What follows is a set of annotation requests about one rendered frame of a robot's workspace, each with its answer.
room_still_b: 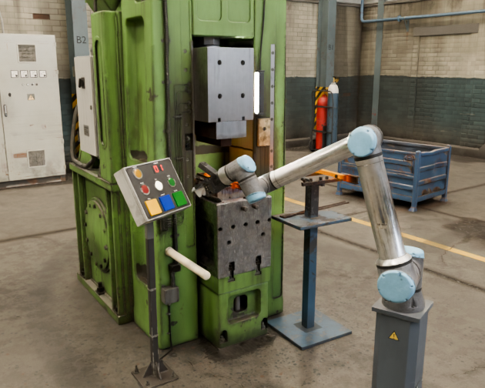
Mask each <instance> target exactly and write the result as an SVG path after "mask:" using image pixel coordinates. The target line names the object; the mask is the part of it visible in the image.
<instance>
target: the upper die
mask: <svg viewBox="0 0 485 388"><path fill-rule="evenodd" d="M195 135H200V136H204V137H207V138H211V139H231V138H240V137H246V120H242V121H231V122H200V121H196V120H195Z"/></svg>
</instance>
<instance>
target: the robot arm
mask: <svg viewBox="0 0 485 388"><path fill-rule="evenodd" d="M382 143H383V133H382V131H381V130H380V129H379V128H378V127H377V126H375V125H364V126H360V127H358V128H356V129H354V130H353V131H352V132H350V133H349V136H348V137H346V138H345V139H342V140H340V141H338V142H335V143H333V144H332V145H328V146H327V147H325V148H323V149H321V150H318V151H316V152H314V153H312V154H309V155H307V156H305V157H303V158H301V159H298V160H296V161H295V162H292V163H290V164H288V165H286V166H284V167H281V168H279V169H277V170H275V171H272V172H268V173H266V174H264V175H262V176H260V177H258V178H257V176H256V174H255V171H256V164H255V163H254V161H253V160H252V159H251V158H250V157H249V156H241V157H239V158H237V159H236V160H234V161H232V162H231V163H229V164H227V165H225V166H223V167H222V168H220V169H219V171H217V170H215V169H214V168H213V167H212V166H210V165H209V164H207V163H206V162H200V163H199V165H198V167H199V168H200V169H201V170H202V171H204V172H205V173H207V174H208V175H209V176H210V177H209V178H207V179H205V180H203V181H202V182H201V183H199V184H197V185H196V186H194V187H193V188H192V192H194V191H195V193H196V194H197V196H198V197H201V196H202V195H203V196H205V195H207V197H208V196H211V195H213V194H216V193H218V192H221V191H222V190H223V189H225V188H227V187H229V185H230V184H232V183H233V182H235V181H237V182H238V183H239V185H240V187H241V189H242V191H243V193H244V195H245V197H246V200H247V201H248V203H249V204H252V203H254V202H258V201H259V200H261V199H264V198H266V194H267V193H269V192H272V191H274V190H276V189H279V188H280V187H282V186H285V185H287V184H289V183H291V182H294V181H296V180H298V179H301V178H303V177H305V176H307V175H310V174H312V173H314V172H317V171H319V170H321V169H324V168H326V167H328V166H331V165H333V164H335V163H337V162H340V161H342V160H344V159H347V158H349V157H351V156H353V158H354V160H355V163H356V167H357V170H358V173H359V177H360V182H361V186H362V189H363V195H364V199H365V202H366V207H367V211H368V214H369V218H370V223H371V226H372V230H373V235H374V239H375V242H376V248H377V252H378V255H379V258H378V260H377V261H376V267H377V271H378V274H379V278H378V280H377V289H378V291H379V293H380V295H381V296H382V304H383V305H384V306H385V307H386V308H387V309H390V310H392V311H395V312H398V313H418V312H421V311H422V310H424V308H425V301H424V298H423V294H422V281H423V264H424V251H423V250H421V249H419V248H416V247H412V246H405V245H404V244H403V238H402V235H401V231H400V226H399V223H398V218H397V215H396V210H395V206H394V203H393V197H392V193H391V190H390V184H389V181H388V178H387V174H386V168H385V165H384V161H383V153H382V149H381V145H382ZM210 194H211V195H210Z"/></svg>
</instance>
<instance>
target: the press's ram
mask: <svg viewBox="0 0 485 388"><path fill-rule="evenodd" d="M253 62H254V48H227V47H200V48H193V71H194V108H195V120H196V121H200V122H231V121H242V120H253Z"/></svg>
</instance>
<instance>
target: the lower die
mask: <svg viewBox="0 0 485 388"><path fill-rule="evenodd" d="M201 173H203V172H198V173H197V175H196V176H198V177H199V178H203V179H207V178H209V176H205V175H203V174H201ZM198 177H197V179H196V185H197V184H198V180H199V178H198ZM212 196H215V197H217V198H220V199H221V201H223V200H227V199H237V198H242V197H243V196H245V195H244V193H243V191H242V190H240V189H233V188H232V184H230V185H229V187H227V188H225V189H223V190H222V191H221V192H218V193H216V194H213V195H212ZM229 197H230V198H229Z"/></svg>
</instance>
